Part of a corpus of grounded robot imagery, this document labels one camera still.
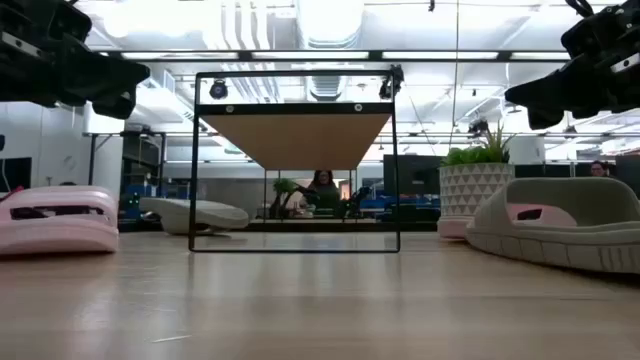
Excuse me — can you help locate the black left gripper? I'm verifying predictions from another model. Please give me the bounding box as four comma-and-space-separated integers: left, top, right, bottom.
0, 0, 151, 120

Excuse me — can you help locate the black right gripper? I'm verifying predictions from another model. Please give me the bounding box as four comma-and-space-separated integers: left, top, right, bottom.
504, 0, 640, 130

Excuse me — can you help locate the grey slide sandal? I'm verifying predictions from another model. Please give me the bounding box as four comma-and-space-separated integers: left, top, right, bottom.
138, 196, 250, 236
465, 176, 640, 276

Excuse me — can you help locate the black ceiling spotlight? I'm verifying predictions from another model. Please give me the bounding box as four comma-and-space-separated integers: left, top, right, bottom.
468, 116, 490, 137
378, 63, 406, 101

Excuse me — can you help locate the black storage rack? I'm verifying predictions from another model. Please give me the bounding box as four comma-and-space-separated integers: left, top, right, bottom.
119, 130, 167, 221

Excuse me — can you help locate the black office partition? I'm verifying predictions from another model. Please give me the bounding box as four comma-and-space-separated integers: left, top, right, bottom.
514, 154, 640, 199

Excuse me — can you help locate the green plant in patterned pot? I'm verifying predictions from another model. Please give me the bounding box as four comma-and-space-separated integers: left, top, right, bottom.
438, 121, 517, 221

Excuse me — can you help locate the black monitor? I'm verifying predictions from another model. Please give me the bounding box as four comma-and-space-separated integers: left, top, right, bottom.
382, 154, 444, 197

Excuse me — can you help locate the black overhead rig bar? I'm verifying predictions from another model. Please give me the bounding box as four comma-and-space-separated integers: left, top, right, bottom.
92, 48, 572, 63

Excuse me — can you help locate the small background green plant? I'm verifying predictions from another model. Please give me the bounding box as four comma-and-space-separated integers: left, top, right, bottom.
269, 177, 300, 220

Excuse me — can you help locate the black right camera cable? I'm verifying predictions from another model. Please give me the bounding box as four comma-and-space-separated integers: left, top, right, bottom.
564, 0, 596, 19

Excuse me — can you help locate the black wall screen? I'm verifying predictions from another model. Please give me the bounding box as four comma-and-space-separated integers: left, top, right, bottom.
0, 156, 33, 194

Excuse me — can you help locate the wooden shelf with black frame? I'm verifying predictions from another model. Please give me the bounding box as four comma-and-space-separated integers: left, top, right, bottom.
188, 68, 402, 254

